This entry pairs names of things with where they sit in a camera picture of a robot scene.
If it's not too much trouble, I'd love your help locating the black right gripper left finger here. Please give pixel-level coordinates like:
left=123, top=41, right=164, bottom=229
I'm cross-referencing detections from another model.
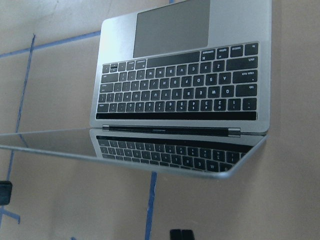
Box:
left=0, top=181, right=13, bottom=206

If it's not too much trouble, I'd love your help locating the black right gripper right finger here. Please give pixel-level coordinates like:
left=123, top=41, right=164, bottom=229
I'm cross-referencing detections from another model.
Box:
left=169, top=229, right=194, bottom=240

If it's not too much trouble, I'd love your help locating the silver grey laptop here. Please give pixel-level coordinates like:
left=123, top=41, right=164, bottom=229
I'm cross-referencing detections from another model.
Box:
left=0, top=0, right=272, bottom=178

